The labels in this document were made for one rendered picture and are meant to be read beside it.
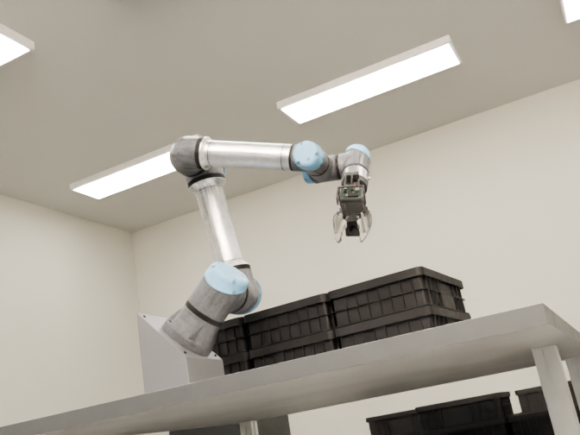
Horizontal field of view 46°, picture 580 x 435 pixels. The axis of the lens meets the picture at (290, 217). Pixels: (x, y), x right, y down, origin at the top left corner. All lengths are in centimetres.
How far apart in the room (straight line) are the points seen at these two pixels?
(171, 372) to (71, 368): 423
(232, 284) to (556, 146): 409
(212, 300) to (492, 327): 79
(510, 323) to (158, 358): 92
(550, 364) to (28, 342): 448
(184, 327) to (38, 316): 406
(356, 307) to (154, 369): 58
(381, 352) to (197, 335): 63
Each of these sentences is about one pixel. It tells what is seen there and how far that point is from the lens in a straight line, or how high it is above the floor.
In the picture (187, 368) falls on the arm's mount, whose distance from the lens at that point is 181.
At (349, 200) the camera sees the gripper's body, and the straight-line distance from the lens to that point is 179.
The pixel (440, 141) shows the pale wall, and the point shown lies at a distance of 582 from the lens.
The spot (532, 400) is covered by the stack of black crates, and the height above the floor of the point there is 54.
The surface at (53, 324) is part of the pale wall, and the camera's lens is 598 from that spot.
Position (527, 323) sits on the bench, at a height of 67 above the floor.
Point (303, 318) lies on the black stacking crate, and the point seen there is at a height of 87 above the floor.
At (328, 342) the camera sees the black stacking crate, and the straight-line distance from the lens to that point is 202.
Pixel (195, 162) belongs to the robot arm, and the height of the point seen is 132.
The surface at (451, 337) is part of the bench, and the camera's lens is 138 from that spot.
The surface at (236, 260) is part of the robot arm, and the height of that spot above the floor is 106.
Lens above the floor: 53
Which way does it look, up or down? 18 degrees up
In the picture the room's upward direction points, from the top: 10 degrees counter-clockwise
